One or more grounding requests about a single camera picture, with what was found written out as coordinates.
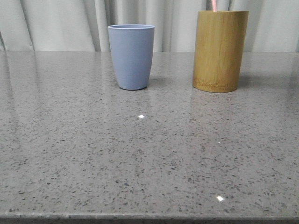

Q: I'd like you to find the blue plastic cup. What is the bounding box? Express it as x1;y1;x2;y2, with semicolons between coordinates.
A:
108;24;155;90

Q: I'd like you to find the bamboo cylindrical holder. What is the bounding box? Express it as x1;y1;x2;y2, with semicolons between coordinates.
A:
192;11;249;93

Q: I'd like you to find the grey pleated curtain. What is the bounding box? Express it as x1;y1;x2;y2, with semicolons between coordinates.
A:
0;0;299;52

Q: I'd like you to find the pink chopstick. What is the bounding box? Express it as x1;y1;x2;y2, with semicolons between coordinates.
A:
211;0;217;12

